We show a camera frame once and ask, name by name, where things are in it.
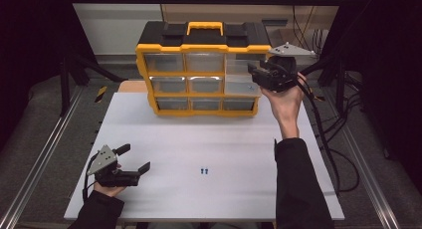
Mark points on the person's right hand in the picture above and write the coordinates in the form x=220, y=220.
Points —
x=287, y=104

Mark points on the black curtain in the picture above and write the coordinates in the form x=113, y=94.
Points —
x=388, y=56
x=30, y=40

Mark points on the yellow black hazard tape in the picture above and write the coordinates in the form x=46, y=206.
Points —
x=320, y=98
x=101, y=94

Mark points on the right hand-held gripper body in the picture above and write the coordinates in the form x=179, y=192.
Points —
x=282, y=73

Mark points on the black metal stand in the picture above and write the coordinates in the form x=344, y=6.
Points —
x=64, y=86
x=340, y=89

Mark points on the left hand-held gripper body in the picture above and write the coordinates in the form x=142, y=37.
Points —
x=104, y=157

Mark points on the person's left hand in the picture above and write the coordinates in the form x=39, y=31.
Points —
x=109, y=191

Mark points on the aluminium floor rail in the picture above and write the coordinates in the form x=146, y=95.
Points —
x=368, y=176
x=40, y=159

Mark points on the grid of clear drawers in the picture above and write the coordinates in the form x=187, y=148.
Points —
x=164, y=62

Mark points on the yellow black organizer cabinet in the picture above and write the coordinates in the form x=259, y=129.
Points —
x=156, y=33

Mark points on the clear plastic organizer bin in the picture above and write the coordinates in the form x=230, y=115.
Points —
x=237, y=86

